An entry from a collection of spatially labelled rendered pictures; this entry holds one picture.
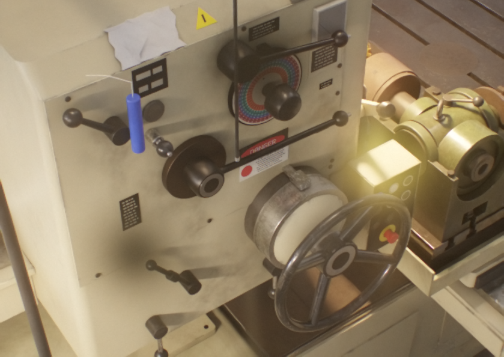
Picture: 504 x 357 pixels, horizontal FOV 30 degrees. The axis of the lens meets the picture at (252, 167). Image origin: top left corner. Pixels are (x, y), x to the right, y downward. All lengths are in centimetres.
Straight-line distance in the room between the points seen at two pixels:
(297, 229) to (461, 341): 158
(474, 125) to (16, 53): 126
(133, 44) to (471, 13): 194
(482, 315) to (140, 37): 149
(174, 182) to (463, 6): 183
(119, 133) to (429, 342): 190
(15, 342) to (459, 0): 192
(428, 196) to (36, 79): 123
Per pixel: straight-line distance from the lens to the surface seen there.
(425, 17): 341
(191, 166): 188
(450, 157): 245
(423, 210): 258
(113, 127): 172
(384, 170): 225
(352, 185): 227
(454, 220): 255
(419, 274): 263
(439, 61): 320
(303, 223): 208
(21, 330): 293
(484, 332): 284
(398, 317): 308
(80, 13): 177
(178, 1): 178
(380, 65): 265
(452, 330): 342
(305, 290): 293
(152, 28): 174
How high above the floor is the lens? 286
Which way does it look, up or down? 43 degrees down
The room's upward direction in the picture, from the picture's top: straight up
